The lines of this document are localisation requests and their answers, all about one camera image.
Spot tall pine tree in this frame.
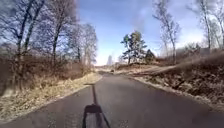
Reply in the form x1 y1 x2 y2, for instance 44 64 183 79
120 30 148 65

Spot small dark evergreen tree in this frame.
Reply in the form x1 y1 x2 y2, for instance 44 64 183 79
144 48 156 64

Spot grey asphalt path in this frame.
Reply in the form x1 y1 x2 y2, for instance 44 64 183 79
0 72 224 128

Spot row of bare trees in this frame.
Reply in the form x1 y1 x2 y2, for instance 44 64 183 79
0 0 100 92

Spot slender bare tree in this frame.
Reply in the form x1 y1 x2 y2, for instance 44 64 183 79
152 0 183 64

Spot brown leafless bushes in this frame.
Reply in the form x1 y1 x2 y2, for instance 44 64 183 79
0 53 95 95

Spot dry pale grass verge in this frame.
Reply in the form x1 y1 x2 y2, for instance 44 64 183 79
0 71 104 123

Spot dry grass and leaf bank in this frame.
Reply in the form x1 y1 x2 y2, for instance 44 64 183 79
114 49 224 113

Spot group of bare trees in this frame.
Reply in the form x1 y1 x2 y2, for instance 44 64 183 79
186 0 224 54

